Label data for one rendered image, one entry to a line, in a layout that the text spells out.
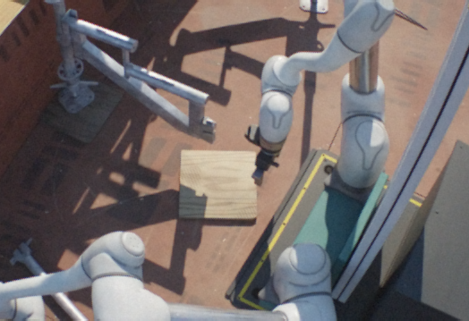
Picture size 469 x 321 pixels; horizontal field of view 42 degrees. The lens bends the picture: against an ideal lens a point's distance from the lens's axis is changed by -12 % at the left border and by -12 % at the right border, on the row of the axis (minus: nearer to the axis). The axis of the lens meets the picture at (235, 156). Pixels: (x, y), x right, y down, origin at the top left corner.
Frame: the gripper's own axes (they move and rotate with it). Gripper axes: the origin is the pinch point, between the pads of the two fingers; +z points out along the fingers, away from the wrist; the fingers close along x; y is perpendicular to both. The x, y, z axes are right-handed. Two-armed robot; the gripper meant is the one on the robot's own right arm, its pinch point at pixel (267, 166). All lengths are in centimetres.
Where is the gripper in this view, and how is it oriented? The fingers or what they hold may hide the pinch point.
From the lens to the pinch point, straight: 237.7
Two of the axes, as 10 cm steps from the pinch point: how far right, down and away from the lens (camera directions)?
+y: 8.7, 4.4, -2.1
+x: 4.8, -7.4, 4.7
